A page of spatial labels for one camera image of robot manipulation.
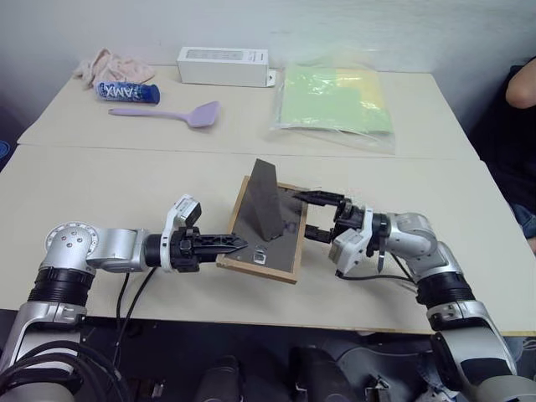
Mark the green paper sheet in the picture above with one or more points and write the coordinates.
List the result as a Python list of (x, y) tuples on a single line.
[(318, 100)]

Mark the white cardboard box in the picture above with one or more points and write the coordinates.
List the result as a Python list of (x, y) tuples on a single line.
[(222, 67)]

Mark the grey rounded shape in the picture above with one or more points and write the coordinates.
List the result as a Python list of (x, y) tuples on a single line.
[(377, 360)]

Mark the purple silicone spatula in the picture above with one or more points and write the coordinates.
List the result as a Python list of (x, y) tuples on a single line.
[(201, 115)]

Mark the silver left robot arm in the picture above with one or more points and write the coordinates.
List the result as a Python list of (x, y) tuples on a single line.
[(113, 247)]

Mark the blue printed can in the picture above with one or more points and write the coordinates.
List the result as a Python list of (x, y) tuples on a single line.
[(125, 92)]

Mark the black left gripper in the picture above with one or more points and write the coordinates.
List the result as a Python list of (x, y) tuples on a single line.
[(184, 251)]

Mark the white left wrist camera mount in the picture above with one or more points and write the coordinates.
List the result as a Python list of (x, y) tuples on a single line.
[(178, 209)]

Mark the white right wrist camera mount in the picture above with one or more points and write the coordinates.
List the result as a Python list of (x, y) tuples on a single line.
[(347, 251)]

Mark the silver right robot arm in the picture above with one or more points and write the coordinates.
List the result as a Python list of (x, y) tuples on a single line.
[(419, 238)]

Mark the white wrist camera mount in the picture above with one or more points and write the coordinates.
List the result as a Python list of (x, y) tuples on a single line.
[(347, 251), (178, 209)]

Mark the dark rounded shape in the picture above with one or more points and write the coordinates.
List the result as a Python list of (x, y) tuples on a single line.
[(220, 381)]

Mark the blue object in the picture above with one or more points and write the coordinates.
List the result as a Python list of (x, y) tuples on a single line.
[(3, 155)]

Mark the wooden picture frame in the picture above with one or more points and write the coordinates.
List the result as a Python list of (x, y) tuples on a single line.
[(268, 234)]

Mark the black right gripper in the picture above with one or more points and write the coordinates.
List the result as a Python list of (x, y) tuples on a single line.
[(351, 218)]

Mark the person's blue jeans leg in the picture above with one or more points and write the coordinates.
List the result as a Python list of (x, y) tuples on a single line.
[(527, 226)]

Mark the yellow paper sheet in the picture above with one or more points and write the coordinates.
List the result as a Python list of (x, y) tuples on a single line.
[(368, 84)]

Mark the clear plastic bag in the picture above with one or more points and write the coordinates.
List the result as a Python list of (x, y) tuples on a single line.
[(335, 140)]

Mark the pink crumpled cloth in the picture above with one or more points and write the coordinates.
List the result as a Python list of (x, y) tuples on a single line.
[(117, 65)]

